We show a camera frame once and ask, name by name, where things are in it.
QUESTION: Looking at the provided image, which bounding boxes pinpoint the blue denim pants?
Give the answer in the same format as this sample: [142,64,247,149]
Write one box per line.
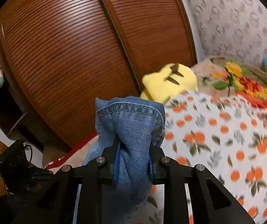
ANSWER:
[82,96,165,223]

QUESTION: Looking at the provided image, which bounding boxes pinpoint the orange-print white blanket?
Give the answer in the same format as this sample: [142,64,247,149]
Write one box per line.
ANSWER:
[126,89,267,224]

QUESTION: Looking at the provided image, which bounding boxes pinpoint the yellow Pikachu plush toy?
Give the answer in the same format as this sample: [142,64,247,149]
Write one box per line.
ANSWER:
[140,63,198,104]

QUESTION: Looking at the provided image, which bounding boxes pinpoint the circle-pattern pink curtain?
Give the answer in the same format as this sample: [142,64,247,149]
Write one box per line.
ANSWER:
[187,0,267,66]

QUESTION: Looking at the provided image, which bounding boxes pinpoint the floral brown blanket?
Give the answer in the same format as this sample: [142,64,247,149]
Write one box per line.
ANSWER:
[191,56,267,108]

